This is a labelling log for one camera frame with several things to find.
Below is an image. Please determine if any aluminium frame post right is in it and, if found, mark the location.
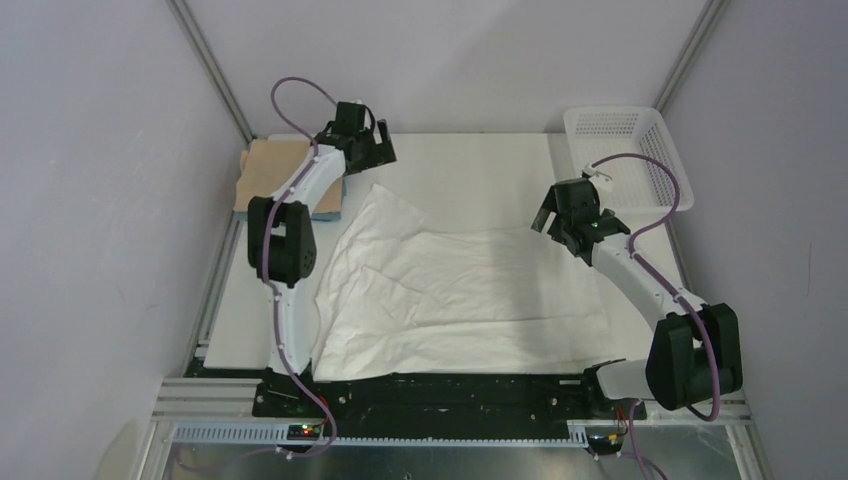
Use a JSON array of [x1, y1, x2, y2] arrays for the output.
[[653, 0, 732, 114]]

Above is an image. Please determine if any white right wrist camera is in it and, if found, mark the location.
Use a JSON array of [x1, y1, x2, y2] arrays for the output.
[[582, 164, 614, 194]]

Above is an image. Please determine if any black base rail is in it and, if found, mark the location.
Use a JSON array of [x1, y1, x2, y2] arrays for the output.
[[252, 371, 625, 441]]

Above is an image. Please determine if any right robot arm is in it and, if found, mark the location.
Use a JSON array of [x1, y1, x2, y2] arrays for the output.
[[532, 178, 743, 418]]

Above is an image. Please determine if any aluminium frame post left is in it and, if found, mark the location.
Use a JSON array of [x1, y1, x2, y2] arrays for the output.
[[165, 0, 256, 144]]

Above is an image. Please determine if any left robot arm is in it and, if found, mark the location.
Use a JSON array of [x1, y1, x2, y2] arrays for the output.
[[247, 101, 397, 375]]

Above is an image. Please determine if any white t shirt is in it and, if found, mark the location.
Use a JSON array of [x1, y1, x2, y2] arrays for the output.
[[314, 185, 613, 381]]

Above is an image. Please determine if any white plastic basket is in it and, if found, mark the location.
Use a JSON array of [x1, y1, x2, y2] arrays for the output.
[[563, 106, 695, 218]]

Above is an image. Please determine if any aluminium frame post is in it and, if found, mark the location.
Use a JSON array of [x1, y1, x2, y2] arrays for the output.
[[653, 0, 732, 114], [165, 0, 256, 144]]

